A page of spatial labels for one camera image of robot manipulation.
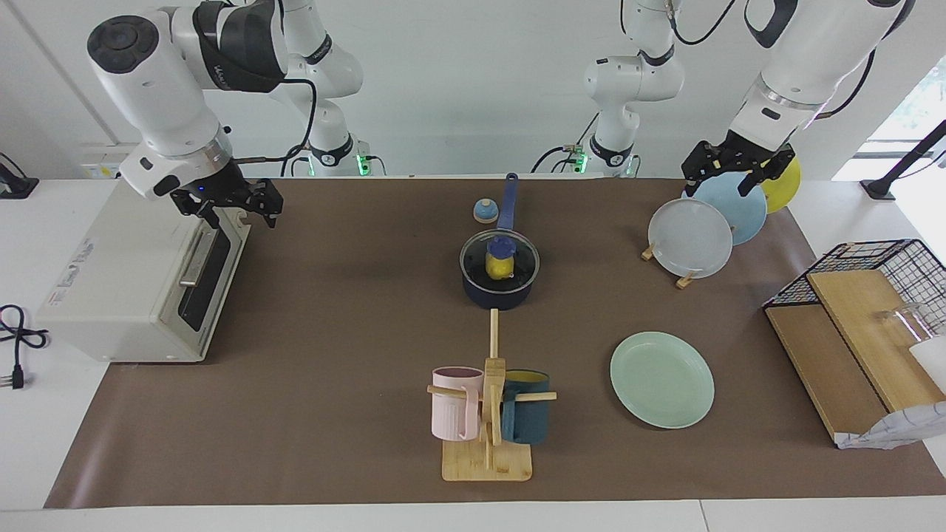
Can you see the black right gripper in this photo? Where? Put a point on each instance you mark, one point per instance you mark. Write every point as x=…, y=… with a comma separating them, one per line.
x=218, y=191

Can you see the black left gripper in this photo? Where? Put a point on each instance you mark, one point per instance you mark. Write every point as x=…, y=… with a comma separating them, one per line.
x=750, y=155

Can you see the glass lid blue knob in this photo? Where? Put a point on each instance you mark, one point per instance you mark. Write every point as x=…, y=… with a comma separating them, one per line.
x=526, y=270

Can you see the yellow potato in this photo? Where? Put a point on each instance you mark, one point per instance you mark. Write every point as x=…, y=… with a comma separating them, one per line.
x=499, y=267

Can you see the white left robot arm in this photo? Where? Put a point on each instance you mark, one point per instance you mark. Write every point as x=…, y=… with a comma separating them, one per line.
x=813, y=66

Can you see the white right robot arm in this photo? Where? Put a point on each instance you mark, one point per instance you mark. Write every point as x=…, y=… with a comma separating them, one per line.
x=155, y=89

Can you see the light blue plate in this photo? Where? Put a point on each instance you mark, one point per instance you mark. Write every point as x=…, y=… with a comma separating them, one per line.
x=739, y=214

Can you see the yellow plate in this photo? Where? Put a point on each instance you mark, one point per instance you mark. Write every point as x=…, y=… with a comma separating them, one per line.
x=787, y=188

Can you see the grey plate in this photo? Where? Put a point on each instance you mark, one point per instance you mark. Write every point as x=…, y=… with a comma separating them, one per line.
x=691, y=240

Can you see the wooden plate rack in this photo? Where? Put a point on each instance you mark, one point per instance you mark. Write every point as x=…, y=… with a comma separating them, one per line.
x=686, y=280

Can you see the pale green plate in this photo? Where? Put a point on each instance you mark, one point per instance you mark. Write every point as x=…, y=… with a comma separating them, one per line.
x=661, y=380

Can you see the beige toaster oven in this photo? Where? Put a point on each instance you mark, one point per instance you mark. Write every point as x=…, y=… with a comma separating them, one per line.
x=118, y=258

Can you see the black clamp stand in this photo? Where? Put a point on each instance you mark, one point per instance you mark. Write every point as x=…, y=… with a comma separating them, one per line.
x=879, y=188

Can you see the light wooden board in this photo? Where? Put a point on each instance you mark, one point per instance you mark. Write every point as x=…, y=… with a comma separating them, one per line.
x=865, y=325

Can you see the dark wooden board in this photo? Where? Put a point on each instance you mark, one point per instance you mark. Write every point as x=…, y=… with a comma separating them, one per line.
x=820, y=362

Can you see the brown table mat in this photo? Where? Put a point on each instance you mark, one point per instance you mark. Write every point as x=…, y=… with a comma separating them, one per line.
x=332, y=414

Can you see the clear glass cup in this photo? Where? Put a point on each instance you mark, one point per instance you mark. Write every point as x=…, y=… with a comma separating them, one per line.
x=905, y=321

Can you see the small blue knob lid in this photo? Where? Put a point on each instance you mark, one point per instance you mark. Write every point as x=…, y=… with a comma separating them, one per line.
x=485, y=213

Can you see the pink mug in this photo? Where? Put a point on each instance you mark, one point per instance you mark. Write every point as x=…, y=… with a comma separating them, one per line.
x=454, y=414

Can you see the white printed plastic bag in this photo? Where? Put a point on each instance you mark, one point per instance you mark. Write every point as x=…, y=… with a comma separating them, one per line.
x=902, y=427

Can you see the dark teal mug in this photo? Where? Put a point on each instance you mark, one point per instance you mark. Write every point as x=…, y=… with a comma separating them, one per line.
x=528, y=425

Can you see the wooden mug tree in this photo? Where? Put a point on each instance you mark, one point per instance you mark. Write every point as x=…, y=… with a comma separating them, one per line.
x=488, y=462

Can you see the white wall socket box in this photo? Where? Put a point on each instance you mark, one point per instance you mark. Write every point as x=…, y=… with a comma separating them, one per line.
x=111, y=159

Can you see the black desk mount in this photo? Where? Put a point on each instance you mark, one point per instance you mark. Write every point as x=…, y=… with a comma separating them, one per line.
x=18, y=188

